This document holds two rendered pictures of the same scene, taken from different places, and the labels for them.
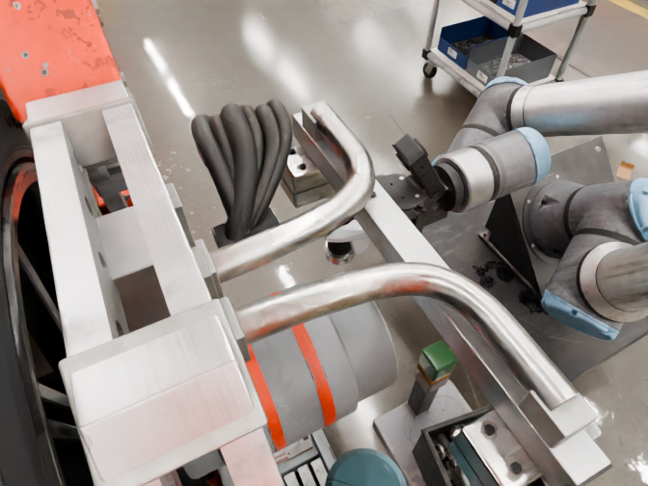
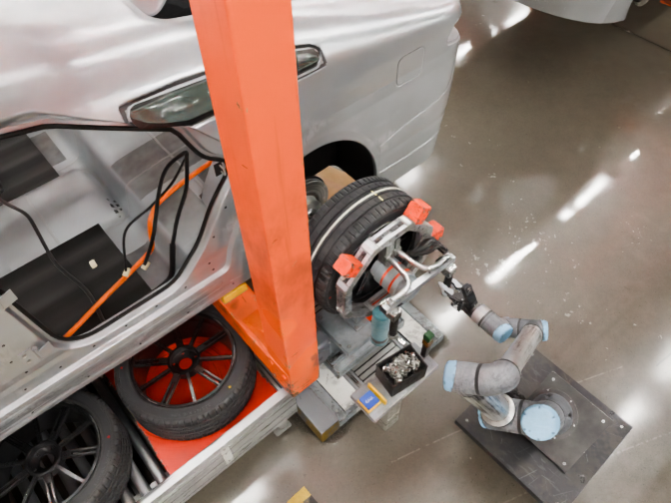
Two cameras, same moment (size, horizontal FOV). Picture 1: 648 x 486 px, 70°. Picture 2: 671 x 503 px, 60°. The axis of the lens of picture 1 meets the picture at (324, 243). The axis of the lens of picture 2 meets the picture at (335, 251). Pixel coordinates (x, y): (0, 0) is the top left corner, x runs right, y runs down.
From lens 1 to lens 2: 2.25 m
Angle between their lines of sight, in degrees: 45
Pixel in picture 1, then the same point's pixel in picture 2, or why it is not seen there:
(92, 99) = (405, 222)
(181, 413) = (368, 249)
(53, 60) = (412, 213)
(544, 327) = not seen: hidden behind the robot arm
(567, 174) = (576, 407)
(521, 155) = (492, 325)
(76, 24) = (417, 212)
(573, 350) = (486, 435)
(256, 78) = (657, 252)
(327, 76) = not seen: outside the picture
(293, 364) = (392, 275)
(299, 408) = (386, 280)
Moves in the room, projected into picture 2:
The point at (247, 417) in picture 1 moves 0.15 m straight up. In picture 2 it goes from (369, 253) to (371, 232)
